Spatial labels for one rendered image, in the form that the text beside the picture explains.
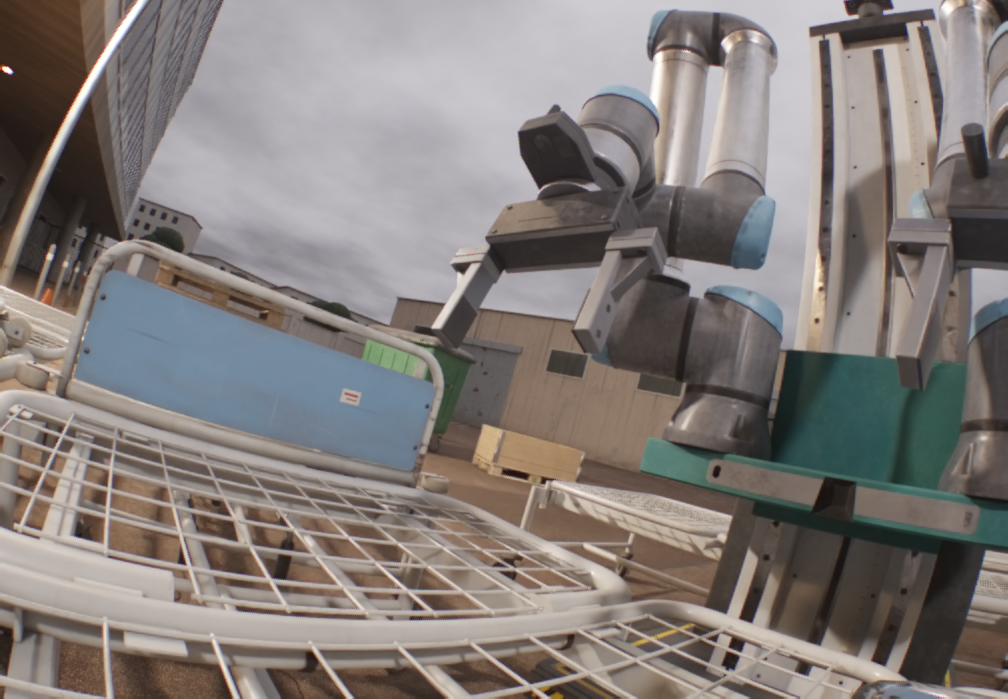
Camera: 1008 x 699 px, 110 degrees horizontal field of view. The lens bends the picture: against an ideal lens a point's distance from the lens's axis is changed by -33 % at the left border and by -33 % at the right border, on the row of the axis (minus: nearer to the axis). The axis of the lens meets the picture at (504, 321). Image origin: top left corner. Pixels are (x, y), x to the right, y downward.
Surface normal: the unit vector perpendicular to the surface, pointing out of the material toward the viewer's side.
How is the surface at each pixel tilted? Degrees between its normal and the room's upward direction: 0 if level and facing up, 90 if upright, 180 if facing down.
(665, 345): 115
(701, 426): 70
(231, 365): 90
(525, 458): 90
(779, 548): 90
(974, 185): 66
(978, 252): 155
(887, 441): 90
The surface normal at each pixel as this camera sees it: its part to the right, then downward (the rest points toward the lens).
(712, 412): -0.40, -0.61
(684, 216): -0.43, -0.01
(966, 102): -0.62, -0.63
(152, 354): 0.63, 0.04
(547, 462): 0.33, -0.08
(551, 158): -0.40, 0.75
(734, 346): -0.40, -0.26
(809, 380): -0.70, -0.32
